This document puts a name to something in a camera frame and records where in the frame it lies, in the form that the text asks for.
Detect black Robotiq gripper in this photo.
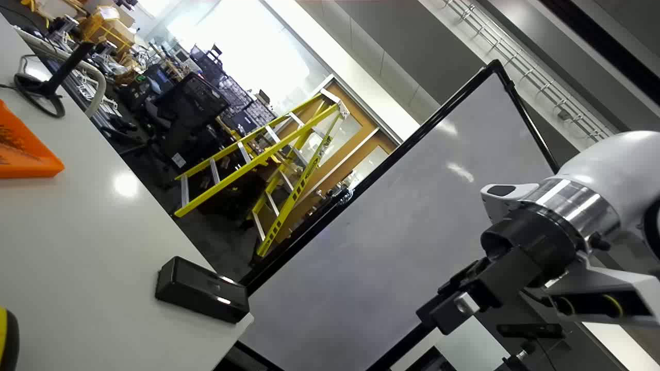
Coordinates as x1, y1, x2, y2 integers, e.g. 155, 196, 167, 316
415, 209, 594, 338

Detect yellow black measuring tape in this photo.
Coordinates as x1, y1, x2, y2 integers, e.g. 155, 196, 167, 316
0, 306, 24, 371

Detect wooden door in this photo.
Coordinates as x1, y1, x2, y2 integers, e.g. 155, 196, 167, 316
292, 75, 403, 238

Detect yellow step ladder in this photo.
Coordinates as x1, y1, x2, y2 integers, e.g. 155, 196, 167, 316
172, 90, 353, 262

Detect dark electronics rack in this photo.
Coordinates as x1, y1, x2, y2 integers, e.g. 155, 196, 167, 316
189, 44, 278, 137

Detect black rectangular box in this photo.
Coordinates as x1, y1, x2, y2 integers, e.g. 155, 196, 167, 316
153, 254, 252, 325

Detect black equipment cart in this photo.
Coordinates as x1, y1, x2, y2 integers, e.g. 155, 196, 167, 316
134, 64, 233, 169

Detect black stand on table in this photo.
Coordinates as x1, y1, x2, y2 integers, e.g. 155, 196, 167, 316
19, 29, 110, 120

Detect yellow machine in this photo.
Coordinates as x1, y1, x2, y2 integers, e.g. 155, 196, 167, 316
71, 3, 138, 62

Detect black stand with round base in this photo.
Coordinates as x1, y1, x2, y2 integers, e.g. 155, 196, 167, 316
12, 40, 96, 120

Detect orange plastic tray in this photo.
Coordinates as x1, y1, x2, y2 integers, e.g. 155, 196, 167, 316
0, 97, 68, 182

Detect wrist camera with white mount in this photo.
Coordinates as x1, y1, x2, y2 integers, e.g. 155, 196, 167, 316
542, 266, 660, 328

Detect grey panel with black frame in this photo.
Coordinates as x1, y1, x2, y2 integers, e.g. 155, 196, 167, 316
238, 58, 562, 371

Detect metal wall railing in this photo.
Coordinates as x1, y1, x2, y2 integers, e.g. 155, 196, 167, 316
440, 0, 620, 144

